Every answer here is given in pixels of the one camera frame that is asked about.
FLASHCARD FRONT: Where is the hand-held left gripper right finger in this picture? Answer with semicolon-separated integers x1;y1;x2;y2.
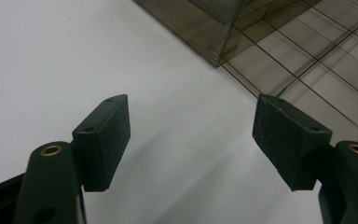
252;93;358;224

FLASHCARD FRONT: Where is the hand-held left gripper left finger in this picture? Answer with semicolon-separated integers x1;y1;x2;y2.
12;93;131;224

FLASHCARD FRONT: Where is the smoky clear plastic drawer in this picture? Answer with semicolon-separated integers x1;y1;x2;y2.
221;0;358;147

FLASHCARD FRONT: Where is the smoky clear drawer box case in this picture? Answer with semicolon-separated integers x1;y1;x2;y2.
132;0;311;68

